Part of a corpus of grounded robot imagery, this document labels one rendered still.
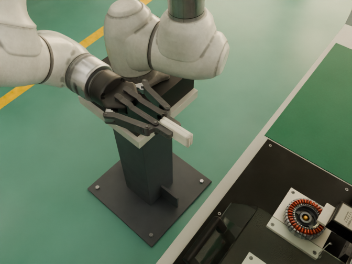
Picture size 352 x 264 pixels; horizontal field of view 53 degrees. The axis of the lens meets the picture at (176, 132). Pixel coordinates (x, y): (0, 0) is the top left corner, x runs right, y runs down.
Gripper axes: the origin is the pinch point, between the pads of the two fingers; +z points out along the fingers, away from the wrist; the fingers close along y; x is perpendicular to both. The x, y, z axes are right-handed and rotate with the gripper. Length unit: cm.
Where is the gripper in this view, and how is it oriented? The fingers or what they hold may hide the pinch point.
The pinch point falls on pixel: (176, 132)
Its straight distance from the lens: 67.1
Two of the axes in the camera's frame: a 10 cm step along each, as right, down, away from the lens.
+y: -6.2, 6.3, -4.7
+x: 0.0, -6.0, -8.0
